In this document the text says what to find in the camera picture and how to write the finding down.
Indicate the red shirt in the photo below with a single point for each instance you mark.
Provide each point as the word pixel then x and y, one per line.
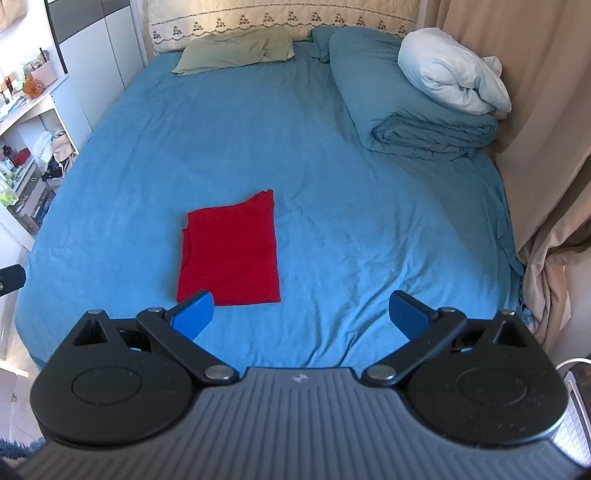
pixel 231 254

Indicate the green pillow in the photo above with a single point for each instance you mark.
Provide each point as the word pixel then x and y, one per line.
pixel 231 50

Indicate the beige curtain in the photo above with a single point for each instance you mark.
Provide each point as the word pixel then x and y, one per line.
pixel 545 138

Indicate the blue shaggy rug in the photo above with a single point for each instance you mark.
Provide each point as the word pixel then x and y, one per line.
pixel 18 450

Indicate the blue folded duvet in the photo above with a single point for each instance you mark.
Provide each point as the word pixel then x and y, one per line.
pixel 397 115

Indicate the white wardrobe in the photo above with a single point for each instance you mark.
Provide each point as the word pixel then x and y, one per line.
pixel 101 55

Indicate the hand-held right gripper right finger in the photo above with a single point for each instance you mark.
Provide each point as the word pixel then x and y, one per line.
pixel 406 314

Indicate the white plastic bag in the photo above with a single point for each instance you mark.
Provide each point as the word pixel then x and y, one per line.
pixel 51 145

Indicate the white pillow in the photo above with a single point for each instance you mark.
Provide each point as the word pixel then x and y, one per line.
pixel 448 69

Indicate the pink basket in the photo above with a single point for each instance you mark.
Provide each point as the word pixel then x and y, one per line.
pixel 41 74

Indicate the white laptop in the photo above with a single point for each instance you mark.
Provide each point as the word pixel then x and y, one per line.
pixel 575 415

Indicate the embroidered beige headboard cover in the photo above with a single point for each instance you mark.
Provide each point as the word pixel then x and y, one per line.
pixel 277 16

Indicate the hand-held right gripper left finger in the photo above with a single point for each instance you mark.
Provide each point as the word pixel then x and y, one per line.
pixel 196 314

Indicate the white shelf unit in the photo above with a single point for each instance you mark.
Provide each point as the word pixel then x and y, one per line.
pixel 27 120

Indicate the orange toy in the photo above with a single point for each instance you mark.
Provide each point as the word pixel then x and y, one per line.
pixel 33 88

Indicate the blue bed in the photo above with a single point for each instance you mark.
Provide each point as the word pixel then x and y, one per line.
pixel 346 221

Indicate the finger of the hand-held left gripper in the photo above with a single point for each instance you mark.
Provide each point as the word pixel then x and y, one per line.
pixel 11 279

